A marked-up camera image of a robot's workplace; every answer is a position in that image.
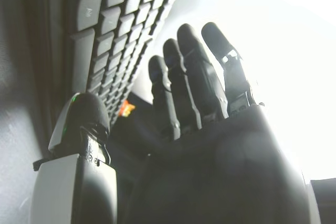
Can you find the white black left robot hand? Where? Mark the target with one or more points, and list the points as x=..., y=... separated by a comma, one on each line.
x=223, y=171

